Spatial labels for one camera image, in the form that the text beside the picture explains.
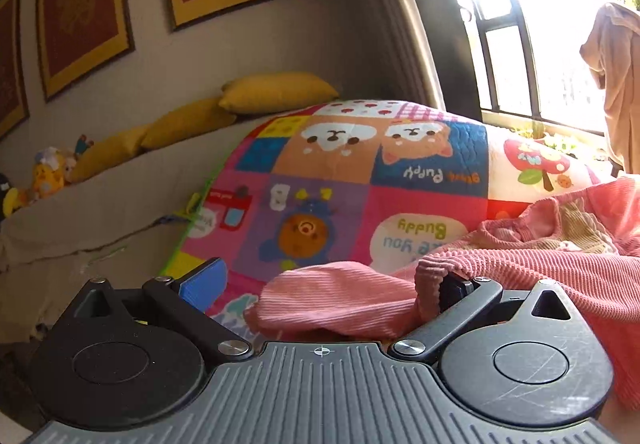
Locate hanging beige garment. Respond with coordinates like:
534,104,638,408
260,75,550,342
580,1,640,175

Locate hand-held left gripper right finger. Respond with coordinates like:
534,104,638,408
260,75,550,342
389,273,581,366

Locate yellow duck plush toy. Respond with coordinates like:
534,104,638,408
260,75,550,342
31,146,76,200

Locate pink ribbed garment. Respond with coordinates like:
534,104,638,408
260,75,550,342
243,176,640,412

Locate black yellow plush toy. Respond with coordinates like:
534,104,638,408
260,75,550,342
0,173,28,217

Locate colourful printed cartoon blanket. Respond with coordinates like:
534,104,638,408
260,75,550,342
157,99,608,340

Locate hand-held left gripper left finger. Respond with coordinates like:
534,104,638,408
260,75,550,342
65,258,254,365

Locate black window frame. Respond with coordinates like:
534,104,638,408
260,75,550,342
445,0,640,135

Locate yellow pillow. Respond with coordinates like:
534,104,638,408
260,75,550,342
141,98,237,151
67,124,151,184
218,72,340,115

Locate potted plants on sill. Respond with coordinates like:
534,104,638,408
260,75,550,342
510,121,611,165

